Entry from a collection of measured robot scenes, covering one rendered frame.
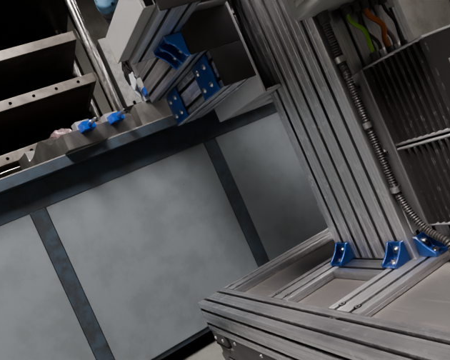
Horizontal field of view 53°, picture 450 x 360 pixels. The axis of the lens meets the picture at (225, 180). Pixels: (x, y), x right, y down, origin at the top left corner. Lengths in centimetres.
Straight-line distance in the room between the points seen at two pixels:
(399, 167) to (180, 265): 89
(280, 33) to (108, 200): 83
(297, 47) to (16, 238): 103
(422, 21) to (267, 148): 734
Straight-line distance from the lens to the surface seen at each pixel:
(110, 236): 158
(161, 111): 168
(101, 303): 159
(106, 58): 265
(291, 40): 105
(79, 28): 256
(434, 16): 922
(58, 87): 252
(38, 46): 262
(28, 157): 186
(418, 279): 96
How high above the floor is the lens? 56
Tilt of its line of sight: 2 degrees down
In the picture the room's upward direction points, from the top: 24 degrees counter-clockwise
